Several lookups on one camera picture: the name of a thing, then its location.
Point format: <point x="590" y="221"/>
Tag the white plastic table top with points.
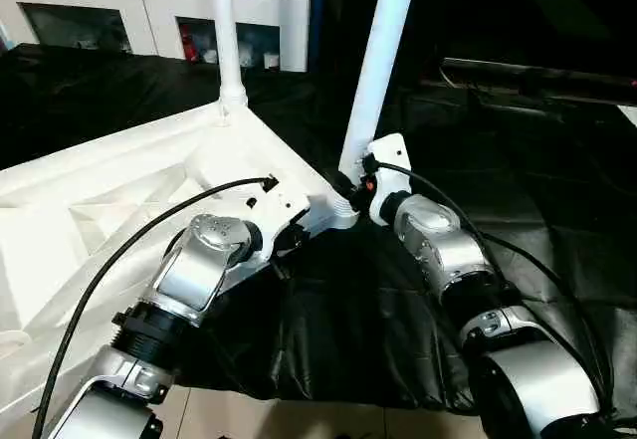
<point x="124" y="185"/>

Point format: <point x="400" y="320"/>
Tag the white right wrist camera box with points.
<point x="390" y="160"/>

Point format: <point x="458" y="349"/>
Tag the black work mat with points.
<point x="522" y="185"/>

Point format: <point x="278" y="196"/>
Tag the white board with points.
<point x="628" y="114"/>

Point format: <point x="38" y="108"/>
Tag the red bottle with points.
<point x="189" y="48"/>

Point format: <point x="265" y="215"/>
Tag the white patterned jug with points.
<point x="246" y="53"/>

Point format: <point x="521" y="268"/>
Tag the white plastic table leg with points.
<point x="226" y="36"/>
<point x="378" y="61"/>

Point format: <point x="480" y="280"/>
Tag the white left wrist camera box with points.
<point x="278" y="210"/>

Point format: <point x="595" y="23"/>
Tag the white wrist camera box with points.
<point x="390" y="160"/>
<point x="278" y="210"/>

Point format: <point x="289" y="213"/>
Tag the black speaker cabinet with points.
<point x="343" y="11"/>

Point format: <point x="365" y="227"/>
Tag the black flat monitor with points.
<point x="537" y="75"/>

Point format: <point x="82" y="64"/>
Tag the white sideboard cabinet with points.
<point x="149" y="6"/>

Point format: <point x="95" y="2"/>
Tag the plain white cup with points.
<point x="271" y="61"/>

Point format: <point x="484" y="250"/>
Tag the blue and white box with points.
<point x="4" y="38"/>

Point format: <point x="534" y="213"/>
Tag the small white cup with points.
<point x="210" y="56"/>

